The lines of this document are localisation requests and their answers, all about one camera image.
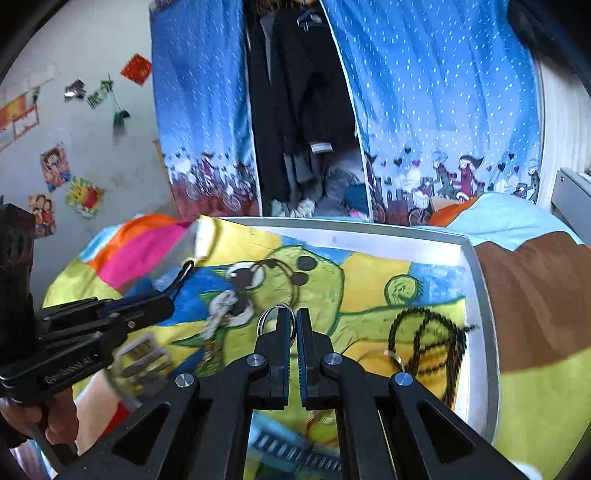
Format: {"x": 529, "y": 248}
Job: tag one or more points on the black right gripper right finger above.
{"x": 390, "y": 427}

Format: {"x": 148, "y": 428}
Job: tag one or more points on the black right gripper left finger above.
{"x": 196, "y": 428}

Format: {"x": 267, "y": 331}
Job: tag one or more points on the grey claw hair clip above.
{"x": 139, "y": 370}

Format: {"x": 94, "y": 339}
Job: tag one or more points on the striped bangle bundle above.
{"x": 268, "y": 320}

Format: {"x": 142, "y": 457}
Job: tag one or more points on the person's left hand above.
{"x": 62, "y": 422}

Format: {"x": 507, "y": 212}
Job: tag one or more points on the grey shallow tray box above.
{"x": 354, "y": 279}

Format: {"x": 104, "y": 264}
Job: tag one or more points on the cartoon frog towel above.
{"x": 424, "y": 343}

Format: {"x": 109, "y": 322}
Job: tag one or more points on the cartoon couple poster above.
{"x": 41, "y": 206}

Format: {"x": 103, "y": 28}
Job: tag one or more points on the winnie the pooh poster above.
{"x": 84, "y": 197}

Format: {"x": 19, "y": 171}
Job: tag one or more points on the anime character poster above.
{"x": 55, "y": 167}

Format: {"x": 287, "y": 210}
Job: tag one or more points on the colourful cartoon bed sheet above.
{"x": 537, "y": 275}

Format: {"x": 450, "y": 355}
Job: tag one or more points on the dark hanging clothes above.
{"x": 307, "y": 155}

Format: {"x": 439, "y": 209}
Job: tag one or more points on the white small cabinet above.
{"x": 571, "y": 201}

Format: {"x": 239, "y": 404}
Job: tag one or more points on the red diamond paper decoration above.
{"x": 137, "y": 69}

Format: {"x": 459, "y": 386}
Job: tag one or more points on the blue dotted wardrobe curtain left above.
{"x": 202, "y": 108}

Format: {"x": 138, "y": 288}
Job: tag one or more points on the blue dotted wardrobe curtain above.
{"x": 202, "y": 108}
{"x": 445, "y": 99}

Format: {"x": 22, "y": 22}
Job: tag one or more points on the blue dotted wardrobe curtain right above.
{"x": 445, "y": 99}

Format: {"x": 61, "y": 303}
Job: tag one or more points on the beige wooden wardrobe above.
{"x": 565, "y": 127}

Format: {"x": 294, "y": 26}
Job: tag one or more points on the wall certificates row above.
{"x": 19, "y": 111}

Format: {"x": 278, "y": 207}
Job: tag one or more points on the green wall sticker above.
{"x": 101, "y": 94}

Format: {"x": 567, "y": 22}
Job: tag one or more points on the silver wall sticker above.
{"x": 75, "y": 91}

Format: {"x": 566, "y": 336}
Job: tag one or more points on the green hanging wall ornament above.
{"x": 120, "y": 114}

